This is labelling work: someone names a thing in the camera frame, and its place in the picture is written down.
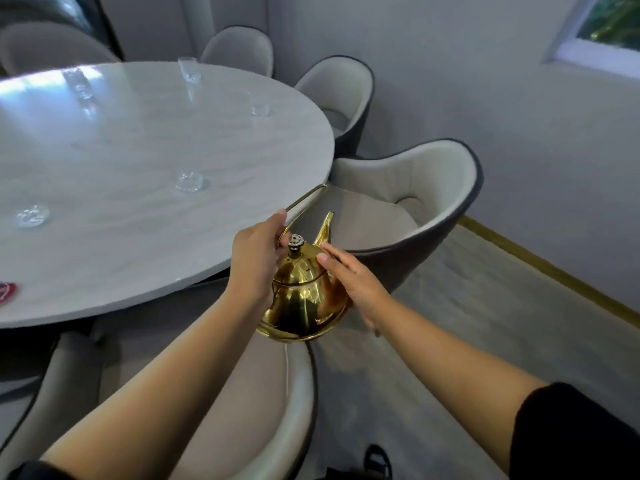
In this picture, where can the person's left hand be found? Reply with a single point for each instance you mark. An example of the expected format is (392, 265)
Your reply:
(252, 264)

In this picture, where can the person's right hand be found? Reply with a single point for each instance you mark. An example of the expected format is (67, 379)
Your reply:
(361, 289)

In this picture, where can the person's left fingers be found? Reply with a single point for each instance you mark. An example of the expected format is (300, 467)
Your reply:
(272, 220)

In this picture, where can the person's right thumb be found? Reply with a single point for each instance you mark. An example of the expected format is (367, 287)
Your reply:
(331, 270)

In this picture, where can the gold metal teapot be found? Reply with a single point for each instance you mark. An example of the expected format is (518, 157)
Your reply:
(300, 307)

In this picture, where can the person's right forearm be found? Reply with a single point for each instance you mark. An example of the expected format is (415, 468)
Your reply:
(450, 374)

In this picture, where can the person's left forearm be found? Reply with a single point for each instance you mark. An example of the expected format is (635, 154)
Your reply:
(160, 389)

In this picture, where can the beige upholstered dining chair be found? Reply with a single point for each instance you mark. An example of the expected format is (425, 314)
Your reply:
(342, 99)
(225, 409)
(240, 48)
(400, 209)
(50, 47)

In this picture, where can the clear drinking glass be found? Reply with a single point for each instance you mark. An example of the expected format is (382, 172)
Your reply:
(32, 215)
(260, 110)
(189, 181)
(189, 69)
(82, 88)

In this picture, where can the black sandal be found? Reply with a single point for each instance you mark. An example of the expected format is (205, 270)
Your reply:
(377, 462)

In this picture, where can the gold floor trim strip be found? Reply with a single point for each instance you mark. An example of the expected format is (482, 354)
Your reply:
(545, 267)

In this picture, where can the red coaster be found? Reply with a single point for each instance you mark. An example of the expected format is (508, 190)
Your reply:
(5, 292)

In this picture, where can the black shirt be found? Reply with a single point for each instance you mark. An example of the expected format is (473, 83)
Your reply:
(575, 434)

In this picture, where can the white framed window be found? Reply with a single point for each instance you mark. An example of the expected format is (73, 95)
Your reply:
(600, 29)

